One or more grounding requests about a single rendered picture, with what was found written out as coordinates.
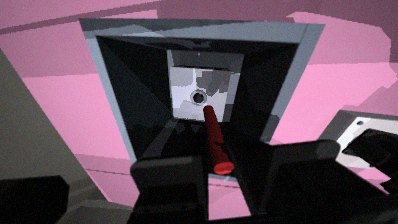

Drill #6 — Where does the red peg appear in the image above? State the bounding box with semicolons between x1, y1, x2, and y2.
203;105;234;174

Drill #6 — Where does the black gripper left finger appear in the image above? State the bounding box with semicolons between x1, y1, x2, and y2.
130;124;209;220

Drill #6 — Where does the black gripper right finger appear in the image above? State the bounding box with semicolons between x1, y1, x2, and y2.
218;122;341;215

